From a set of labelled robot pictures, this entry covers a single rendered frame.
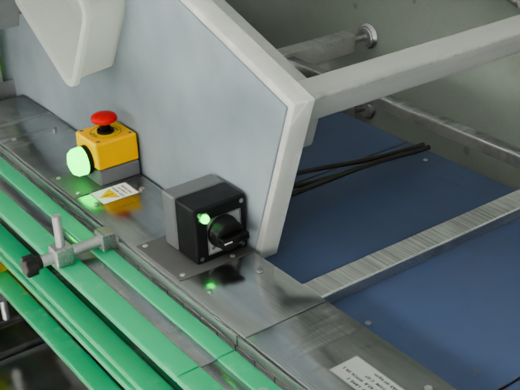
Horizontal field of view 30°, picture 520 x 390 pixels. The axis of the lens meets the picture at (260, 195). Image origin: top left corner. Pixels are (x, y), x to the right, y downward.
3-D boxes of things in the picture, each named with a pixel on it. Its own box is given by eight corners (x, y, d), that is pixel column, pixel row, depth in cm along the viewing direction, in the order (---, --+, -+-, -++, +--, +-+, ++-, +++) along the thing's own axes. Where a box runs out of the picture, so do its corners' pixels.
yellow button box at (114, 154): (121, 159, 155) (80, 172, 151) (117, 115, 151) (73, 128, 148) (143, 173, 150) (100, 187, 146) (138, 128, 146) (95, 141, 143)
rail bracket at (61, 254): (107, 238, 136) (18, 270, 129) (102, 192, 132) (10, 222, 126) (121, 249, 133) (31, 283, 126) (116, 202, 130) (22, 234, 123)
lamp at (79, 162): (82, 167, 150) (64, 172, 148) (79, 141, 147) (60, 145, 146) (96, 177, 146) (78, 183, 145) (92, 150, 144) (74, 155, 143)
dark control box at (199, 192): (217, 223, 135) (165, 242, 130) (213, 171, 131) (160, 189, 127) (251, 246, 129) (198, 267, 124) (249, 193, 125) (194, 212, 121)
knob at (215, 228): (237, 239, 127) (251, 249, 125) (208, 251, 125) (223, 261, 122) (235, 209, 125) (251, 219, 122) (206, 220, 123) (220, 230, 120)
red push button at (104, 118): (87, 133, 148) (85, 112, 146) (111, 126, 150) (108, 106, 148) (100, 141, 145) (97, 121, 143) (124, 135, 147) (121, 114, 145)
